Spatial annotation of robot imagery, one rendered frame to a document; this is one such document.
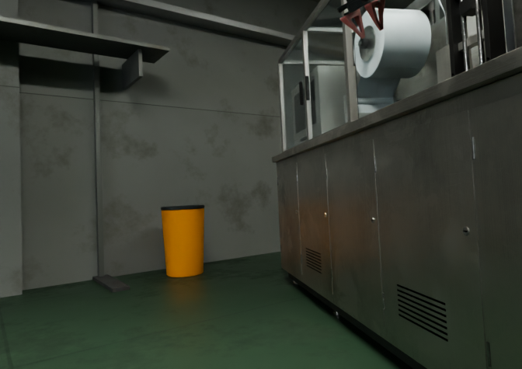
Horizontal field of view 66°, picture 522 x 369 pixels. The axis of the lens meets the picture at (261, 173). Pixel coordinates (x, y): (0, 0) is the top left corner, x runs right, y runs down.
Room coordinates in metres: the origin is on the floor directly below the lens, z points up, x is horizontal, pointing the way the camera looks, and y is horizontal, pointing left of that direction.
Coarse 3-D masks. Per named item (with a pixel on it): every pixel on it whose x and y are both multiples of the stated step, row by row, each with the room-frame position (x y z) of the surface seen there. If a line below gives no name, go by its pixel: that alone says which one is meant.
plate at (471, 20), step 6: (468, 18) 1.74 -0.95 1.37; (474, 18) 1.71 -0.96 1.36; (468, 24) 1.75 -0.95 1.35; (474, 24) 1.71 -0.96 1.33; (504, 24) 1.56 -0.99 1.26; (468, 30) 1.75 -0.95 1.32; (474, 30) 1.72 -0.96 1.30; (504, 30) 1.56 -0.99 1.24; (468, 36) 1.75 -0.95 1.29; (474, 48) 1.73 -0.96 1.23; (474, 54) 1.73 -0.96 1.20; (474, 60) 1.73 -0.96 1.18; (474, 66) 1.73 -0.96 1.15
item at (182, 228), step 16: (176, 208) 3.21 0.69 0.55; (192, 208) 3.26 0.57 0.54; (176, 224) 3.23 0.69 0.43; (192, 224) 3.26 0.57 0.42; (176, 240) 3.23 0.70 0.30; (192, 240) 3.26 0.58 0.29; (176, 256) 3.24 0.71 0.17; (192, 256) 3.27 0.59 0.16; (176, 272) 3.25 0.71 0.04; (192, 272) 3.27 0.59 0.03
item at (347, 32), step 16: (304, 32) 2.28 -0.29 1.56; (352, 32) 2.34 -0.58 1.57; (288, 48) 2.58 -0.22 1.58; (304, 48) 2.28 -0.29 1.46; (352, 48) 1.71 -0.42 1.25; (304, 64) 2.28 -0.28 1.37; (352, 64) 1.71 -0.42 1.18; (304, 80) 2.29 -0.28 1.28; (352, 80) 1.71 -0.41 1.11; (304, 96) 2.30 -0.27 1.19; (352, 96) 1.71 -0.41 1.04; (352, 112) 1.71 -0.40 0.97; (336, 128) 1.86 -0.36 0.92
